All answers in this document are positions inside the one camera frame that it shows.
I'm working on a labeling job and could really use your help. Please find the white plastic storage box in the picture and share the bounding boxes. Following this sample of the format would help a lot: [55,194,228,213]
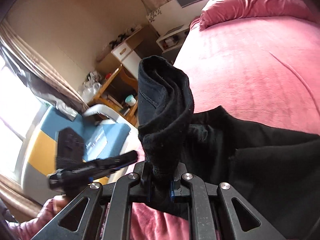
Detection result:
[82,104,127,127]

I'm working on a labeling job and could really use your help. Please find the beige curtain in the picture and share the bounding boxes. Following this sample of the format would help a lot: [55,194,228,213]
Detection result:
[1,20,88,120]

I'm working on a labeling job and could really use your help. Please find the blue yellow floor mat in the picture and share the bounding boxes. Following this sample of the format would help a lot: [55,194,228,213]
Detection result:
[21,104,132,196]

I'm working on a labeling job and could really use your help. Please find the white drawer desk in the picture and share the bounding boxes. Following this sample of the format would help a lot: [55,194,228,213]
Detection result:
[95,25,162,79]

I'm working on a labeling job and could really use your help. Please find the left hand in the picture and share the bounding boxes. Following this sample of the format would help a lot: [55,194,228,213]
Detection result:
[53,194,71,213]

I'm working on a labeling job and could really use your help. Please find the pink fleece bed blanket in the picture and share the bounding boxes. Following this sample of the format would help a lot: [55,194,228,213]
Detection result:
[100,16,320,240]

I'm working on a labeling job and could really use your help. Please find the black pants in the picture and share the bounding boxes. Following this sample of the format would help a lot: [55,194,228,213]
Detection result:
[138,56,319,239]

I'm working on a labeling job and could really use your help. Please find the red crumpled duvet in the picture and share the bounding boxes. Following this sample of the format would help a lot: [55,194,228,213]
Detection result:
[200,0,316,30]

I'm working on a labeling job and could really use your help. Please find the pink left sleeve forearm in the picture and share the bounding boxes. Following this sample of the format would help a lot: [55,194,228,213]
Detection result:
[7,198,61,240]

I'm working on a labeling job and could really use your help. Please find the wooden chair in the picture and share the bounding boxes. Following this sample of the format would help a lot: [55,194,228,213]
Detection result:
[88,64,138,126]

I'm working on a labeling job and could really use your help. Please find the white bedside cabinet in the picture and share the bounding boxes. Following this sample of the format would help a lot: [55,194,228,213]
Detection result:
[146,0,201,55]

